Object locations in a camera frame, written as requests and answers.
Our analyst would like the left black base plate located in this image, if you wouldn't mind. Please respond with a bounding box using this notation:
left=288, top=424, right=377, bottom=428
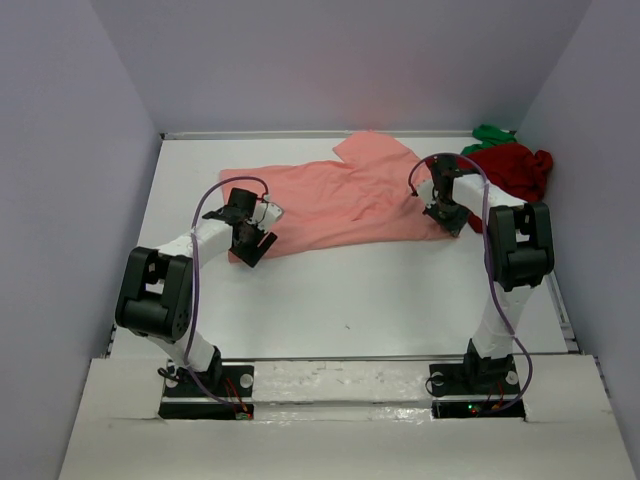
left=157, top=362, right=255, bottom=421

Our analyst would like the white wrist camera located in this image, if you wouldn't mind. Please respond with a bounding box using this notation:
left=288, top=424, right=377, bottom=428
left=250, top=201, right=284, bottom=232
left=415, top=178, right=436, bottom=209

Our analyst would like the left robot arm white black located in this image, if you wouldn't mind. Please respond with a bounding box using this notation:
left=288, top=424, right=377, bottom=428
left=115, top=182, right=284, bottom=402

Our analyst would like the green t shirt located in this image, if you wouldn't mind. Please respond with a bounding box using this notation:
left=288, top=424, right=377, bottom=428
left=461, top=124, right=517, bottom=156

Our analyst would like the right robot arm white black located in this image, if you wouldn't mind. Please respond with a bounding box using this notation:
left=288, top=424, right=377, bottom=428
left=413, top=153, right=555, bottom=398

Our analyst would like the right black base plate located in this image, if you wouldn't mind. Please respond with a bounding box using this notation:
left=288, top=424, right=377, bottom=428
left=425, top=363, right=526, bottom=420

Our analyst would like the aluminium rail back edge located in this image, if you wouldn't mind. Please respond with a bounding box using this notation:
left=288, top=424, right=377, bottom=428
left=160, top=130, right=472, bottom=141

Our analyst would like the red t shirt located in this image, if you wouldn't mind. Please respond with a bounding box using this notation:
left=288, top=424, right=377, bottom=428
left=462, top=143, right=553, bottom=202

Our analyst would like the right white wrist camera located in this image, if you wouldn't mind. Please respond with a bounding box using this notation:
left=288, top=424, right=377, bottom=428
left=415, top=178, right=436, bottom=209

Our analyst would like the aluminium rail front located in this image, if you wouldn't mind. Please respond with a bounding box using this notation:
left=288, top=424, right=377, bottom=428
left=222, top=354, right=464, bottom=363

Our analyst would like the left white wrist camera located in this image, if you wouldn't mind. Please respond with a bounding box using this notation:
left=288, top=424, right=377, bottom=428
left=250, top=201, right=284, bottom=232

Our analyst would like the pink t shirt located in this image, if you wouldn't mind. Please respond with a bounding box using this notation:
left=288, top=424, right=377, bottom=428
left=219, top=132, right=447, bottom=258

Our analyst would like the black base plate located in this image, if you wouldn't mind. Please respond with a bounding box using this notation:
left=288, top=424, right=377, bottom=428
left=157, top=362, right=255, bottom=421
left=425, top=363, right=526, bottom=420

